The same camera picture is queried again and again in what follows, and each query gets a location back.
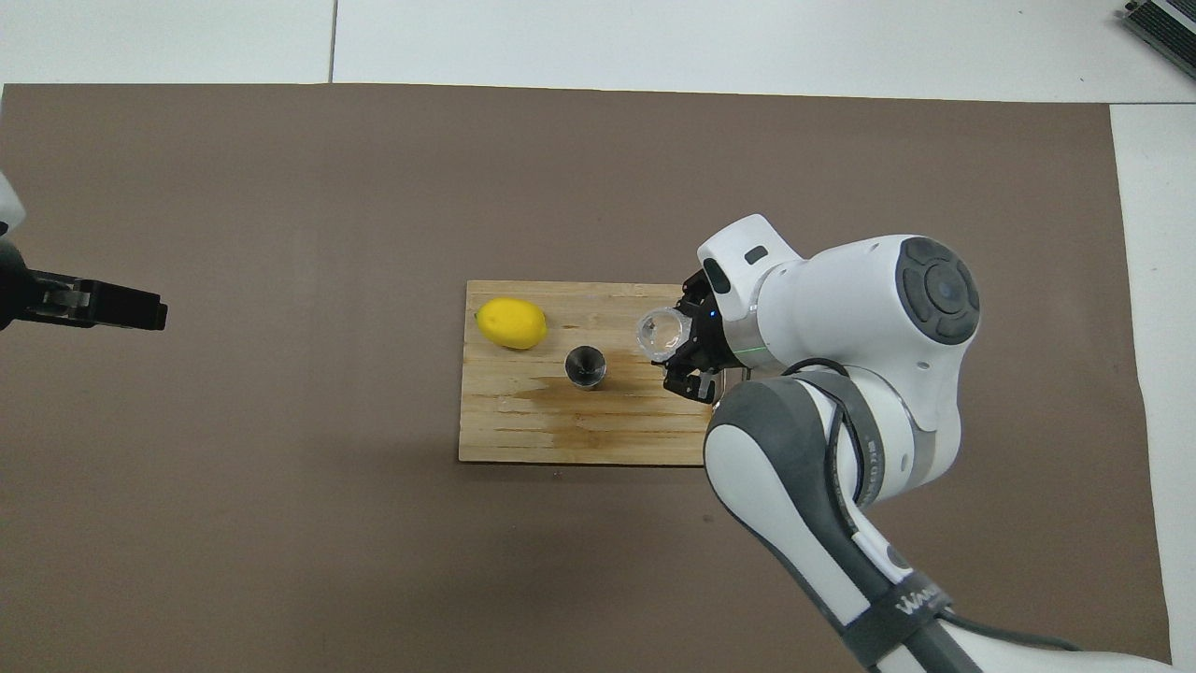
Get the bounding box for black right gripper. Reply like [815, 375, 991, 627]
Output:
[662, 271, 748, 405]

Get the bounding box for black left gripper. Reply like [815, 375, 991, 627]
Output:
[0, 238, 169, 332]

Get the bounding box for small clear glass cup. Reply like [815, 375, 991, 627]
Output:
[635, 307, 694, 364]

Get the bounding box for steel double jigger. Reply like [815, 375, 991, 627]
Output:
[564, 345, 608, 390]

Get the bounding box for yellow lemon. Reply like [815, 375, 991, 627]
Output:
[475, 297, 548, 351]

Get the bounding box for wooden cutting board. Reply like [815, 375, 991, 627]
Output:
[458, 280, 720, 467]

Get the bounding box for brown table mat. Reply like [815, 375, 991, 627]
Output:
[0, 82, 1174, 666]

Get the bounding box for grey ribbed metal device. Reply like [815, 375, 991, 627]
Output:
[1121, 0, 1196, 68]

